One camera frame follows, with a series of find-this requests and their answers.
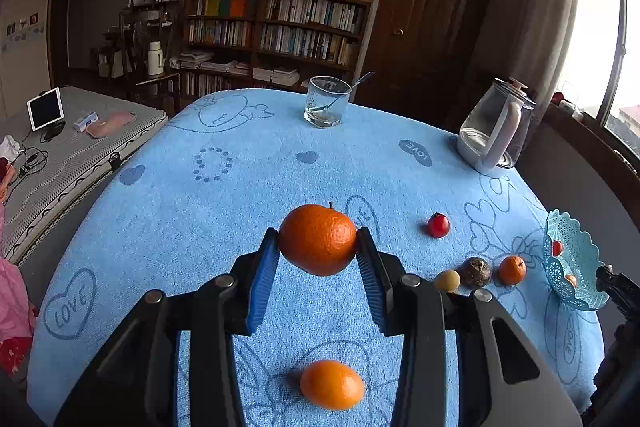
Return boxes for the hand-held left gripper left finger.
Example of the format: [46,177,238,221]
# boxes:
[54,227,281,427]

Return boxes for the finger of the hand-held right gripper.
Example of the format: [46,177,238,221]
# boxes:
[595,263,640,324]

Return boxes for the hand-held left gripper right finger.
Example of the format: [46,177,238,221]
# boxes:
[356,227,583,427]

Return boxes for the blue lattice plastic basket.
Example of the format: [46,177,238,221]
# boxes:
[543,208,610,312]

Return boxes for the large round orange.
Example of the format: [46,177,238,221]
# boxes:
[278,202,359,278]

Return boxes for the small yellow round fruit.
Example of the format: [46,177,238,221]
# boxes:
[434,269,461,293]

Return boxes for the brown wrinkled passion fruit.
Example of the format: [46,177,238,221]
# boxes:
[458,257,493,290]

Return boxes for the oval orange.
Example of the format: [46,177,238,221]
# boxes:
[299,359,366,411]

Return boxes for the small tangerine with stem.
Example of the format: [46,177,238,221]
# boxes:
[498,254,528,286]

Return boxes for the blue printed towel tablecloth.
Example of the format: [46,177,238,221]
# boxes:
[27,88,608,427]

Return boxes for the clear glass cup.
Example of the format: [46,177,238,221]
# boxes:
[304,76,353,129]

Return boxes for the items on windowsill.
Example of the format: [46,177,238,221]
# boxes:
[552,92,585,122]

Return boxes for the pink pouch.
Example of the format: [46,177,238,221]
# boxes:
[86,111,137,138]

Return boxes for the grey patterned mattress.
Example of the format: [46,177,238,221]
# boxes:
[0,86,168,265]

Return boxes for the small wooden side table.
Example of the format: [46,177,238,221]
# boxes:
[135,72,181,115]

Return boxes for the pink patterned clothing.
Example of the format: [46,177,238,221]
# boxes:
[0,202,38,375]

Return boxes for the white thermos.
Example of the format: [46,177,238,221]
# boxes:
[146,41,164,76]

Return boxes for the wooden bookshelf with books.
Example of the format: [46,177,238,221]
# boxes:
[181,0,373,100]

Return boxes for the window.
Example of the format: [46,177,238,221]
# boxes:
[570,0,640,168]

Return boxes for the black tablet stand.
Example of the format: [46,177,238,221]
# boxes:
[41,120,67,142]

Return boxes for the white tablet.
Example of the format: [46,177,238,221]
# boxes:
[26,88,66,132]

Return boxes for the dark brown wooden door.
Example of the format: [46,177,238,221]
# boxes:
[357,0,501,118]

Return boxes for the white cloth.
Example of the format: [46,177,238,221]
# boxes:
[0,135,23,162]

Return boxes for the grey curtain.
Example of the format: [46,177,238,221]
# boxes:
[480,0,583,128]

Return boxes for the metal storage rack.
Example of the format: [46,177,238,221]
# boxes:
[92,0,188,108]

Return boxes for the white door with stickers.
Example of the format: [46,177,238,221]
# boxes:
[0,0,58,118]

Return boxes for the glass kettle with white handle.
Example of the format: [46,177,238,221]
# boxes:
[456,77,537,179]

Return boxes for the black cable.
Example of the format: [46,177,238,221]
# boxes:
[10,146,49,188]

